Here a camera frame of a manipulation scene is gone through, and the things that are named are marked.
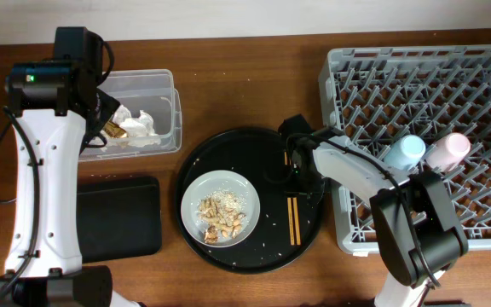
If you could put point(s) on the blue cup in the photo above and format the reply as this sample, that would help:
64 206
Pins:
406 153

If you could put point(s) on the grey dishwasher rack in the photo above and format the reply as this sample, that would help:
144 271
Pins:
378 95

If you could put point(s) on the pink cup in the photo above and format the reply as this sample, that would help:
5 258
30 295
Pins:
449 151

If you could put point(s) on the black rectangular tray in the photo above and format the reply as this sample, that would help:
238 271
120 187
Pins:
119 219

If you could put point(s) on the white tissue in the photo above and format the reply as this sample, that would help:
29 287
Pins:
140 130

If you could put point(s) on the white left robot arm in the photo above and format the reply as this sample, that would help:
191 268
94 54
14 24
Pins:
56 108

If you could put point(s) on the gold snack wrapper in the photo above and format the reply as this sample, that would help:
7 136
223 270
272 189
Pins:
114 131

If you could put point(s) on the grey plate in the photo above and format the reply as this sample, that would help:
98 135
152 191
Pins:
209 183

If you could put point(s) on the wooden chopstick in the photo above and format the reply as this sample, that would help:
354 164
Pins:
289 210
297 232

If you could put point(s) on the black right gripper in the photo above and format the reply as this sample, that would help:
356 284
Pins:
291 187

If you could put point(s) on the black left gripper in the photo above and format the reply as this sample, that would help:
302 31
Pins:
110 106

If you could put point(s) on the round black serving tray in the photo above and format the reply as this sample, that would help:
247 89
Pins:
256 154

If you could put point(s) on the peanut shells and rice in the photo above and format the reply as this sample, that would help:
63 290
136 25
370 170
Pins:
222 211

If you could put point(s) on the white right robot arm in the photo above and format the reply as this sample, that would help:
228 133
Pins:
418 233

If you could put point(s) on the clear plastic waste bin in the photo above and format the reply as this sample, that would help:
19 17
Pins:
149 91

